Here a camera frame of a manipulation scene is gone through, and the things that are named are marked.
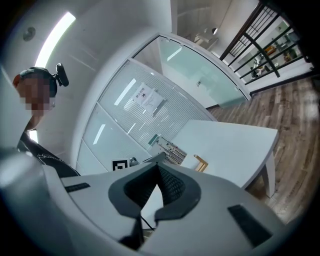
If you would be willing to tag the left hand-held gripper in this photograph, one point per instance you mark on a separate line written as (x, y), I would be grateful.
(120, 166)

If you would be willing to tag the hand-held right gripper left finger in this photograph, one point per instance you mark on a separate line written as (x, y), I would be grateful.
(95, 200)

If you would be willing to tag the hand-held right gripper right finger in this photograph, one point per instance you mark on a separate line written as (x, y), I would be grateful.
(212, 212)

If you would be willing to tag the wooden table card holder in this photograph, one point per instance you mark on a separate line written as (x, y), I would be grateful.
(202, 163)

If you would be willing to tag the printed paper sheet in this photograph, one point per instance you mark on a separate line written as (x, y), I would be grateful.
(172, 151)

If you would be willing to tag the white office table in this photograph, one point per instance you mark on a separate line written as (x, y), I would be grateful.
(225, 150)

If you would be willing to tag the white paper notice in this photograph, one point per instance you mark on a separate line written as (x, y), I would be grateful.
(148, 98)

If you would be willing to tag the person's head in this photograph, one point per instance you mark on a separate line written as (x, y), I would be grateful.
(35, 95)

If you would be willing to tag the ceiling strip light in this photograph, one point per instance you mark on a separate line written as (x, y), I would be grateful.
(53, 40)

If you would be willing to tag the round ceiling smoke detector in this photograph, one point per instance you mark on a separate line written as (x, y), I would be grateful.
(29, 33)

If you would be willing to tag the black metal railing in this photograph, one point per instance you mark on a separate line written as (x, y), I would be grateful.
(261, 55)

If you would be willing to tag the person with head camera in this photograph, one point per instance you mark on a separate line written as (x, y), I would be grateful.
(50, 162)

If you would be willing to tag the black head camera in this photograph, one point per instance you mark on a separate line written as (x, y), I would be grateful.
(62, 75)

